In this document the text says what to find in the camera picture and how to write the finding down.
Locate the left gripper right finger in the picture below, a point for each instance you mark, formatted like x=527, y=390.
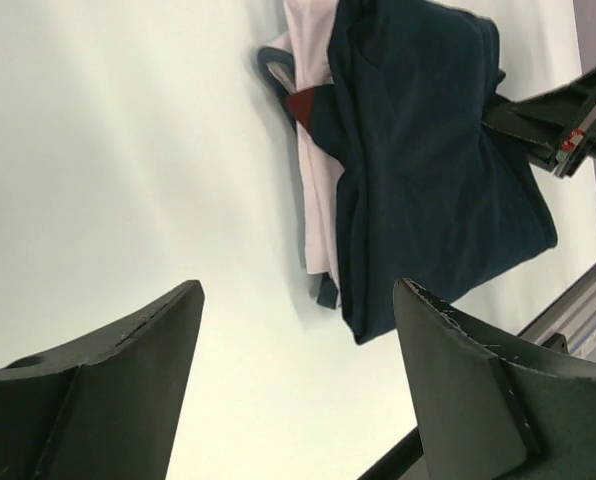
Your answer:
x=490, y=405

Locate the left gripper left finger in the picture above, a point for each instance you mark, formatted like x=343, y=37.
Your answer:
x=105, y=405

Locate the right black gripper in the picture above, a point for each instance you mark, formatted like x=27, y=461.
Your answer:
x=562, y=121

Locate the navy tank top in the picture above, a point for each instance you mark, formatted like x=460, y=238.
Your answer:
x=427, y=191

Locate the white tank top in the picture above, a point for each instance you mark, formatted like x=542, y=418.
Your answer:
x=295, y=61

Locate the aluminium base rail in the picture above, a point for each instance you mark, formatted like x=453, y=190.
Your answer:
x=569, y=321

